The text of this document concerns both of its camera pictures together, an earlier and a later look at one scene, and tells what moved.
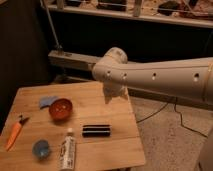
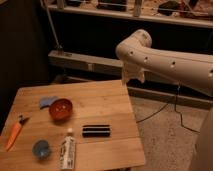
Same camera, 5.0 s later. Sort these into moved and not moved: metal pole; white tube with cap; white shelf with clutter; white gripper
Moved: white gripper
Not moved: white tube with cap; white shelf with clutter; metal pole
